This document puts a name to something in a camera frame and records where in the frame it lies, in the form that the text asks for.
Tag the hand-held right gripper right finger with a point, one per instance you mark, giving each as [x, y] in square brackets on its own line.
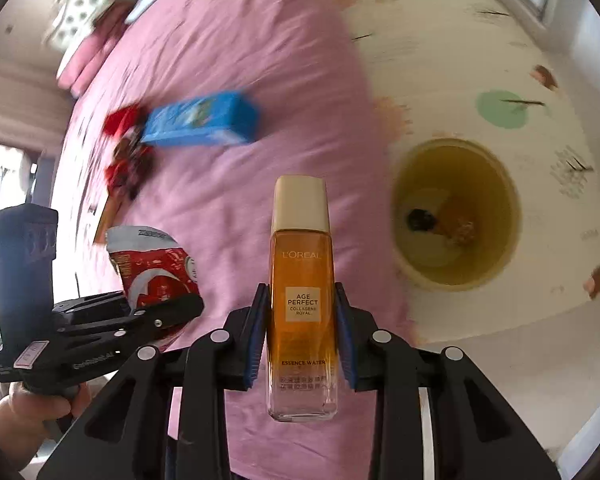
[343, 345]

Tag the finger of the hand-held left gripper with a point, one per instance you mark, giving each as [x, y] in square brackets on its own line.
[160, 317]
[92, 305]

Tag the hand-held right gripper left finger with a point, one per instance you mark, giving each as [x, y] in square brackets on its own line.
[257, 342]

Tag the red and white snack packet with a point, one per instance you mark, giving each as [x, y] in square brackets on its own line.
[150, 270]

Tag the amber glass bottle cream cap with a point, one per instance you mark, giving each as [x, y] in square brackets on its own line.
[300, 270]

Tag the brown sock white letters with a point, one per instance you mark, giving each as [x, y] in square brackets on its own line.
[136, 156]

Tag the red sock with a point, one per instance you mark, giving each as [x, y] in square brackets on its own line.
[122, 121]
[115, 174]

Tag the yellow waste bin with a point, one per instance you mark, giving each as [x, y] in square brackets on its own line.
[500, 200]

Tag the person's left hand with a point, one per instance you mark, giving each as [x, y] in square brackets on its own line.
[25, 412]

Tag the brown flat box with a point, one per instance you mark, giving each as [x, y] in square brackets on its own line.
[107, 220]

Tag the small black wad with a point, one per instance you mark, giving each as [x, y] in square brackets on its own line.
[420, 219]

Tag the brown wrapper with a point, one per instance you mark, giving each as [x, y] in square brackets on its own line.
[461, 222]

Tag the blue carton box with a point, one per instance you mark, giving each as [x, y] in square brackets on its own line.
[200, 117]

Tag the folded pink blanket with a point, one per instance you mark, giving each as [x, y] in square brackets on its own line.
[87, 60]

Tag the pink bed sheet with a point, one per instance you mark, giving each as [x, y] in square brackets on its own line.
[280, 60]

